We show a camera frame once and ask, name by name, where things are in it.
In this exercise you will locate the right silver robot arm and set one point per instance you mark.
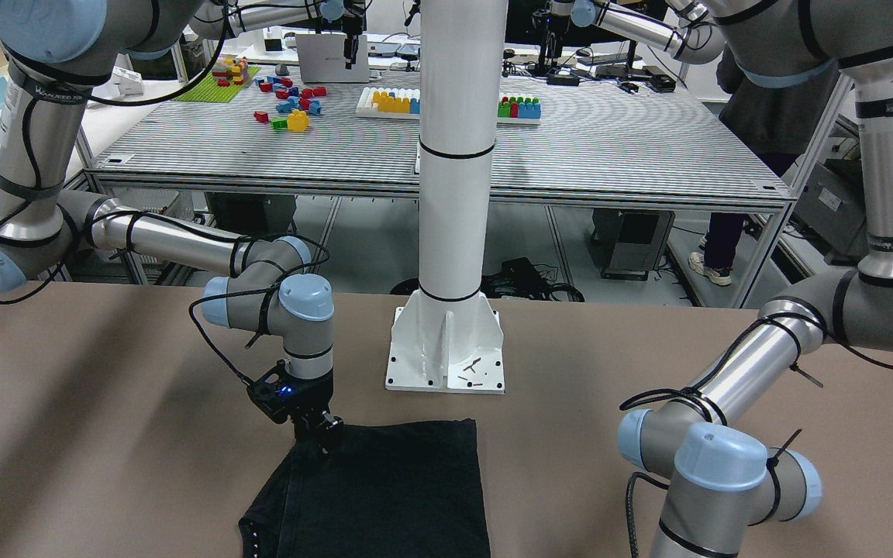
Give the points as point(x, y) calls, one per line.
point(59, 51)

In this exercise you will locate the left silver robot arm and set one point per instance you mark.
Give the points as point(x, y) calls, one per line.
point(722, 481)

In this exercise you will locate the striped work table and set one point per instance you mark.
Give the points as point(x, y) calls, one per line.
point(595, 145)

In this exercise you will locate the silver laptop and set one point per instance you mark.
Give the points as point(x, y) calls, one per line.
point(331, 59)

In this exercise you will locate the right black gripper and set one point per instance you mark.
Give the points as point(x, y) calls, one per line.
point(313, 397)

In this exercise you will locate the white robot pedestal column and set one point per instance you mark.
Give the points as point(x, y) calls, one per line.
point(447, 338)

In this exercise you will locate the person in dark clothes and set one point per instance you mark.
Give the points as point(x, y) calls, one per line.
point(777, 125)

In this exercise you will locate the white tray with blocks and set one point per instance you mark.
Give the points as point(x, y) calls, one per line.
point(410, 104)

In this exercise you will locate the green lego baseplate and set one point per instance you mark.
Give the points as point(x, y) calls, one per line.
point(210, 91)

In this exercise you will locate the grey computer case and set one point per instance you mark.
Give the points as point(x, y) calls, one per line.
point(629, 243)

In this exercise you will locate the black printed t-shirt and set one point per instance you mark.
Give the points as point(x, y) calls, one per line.
point(405, 490)

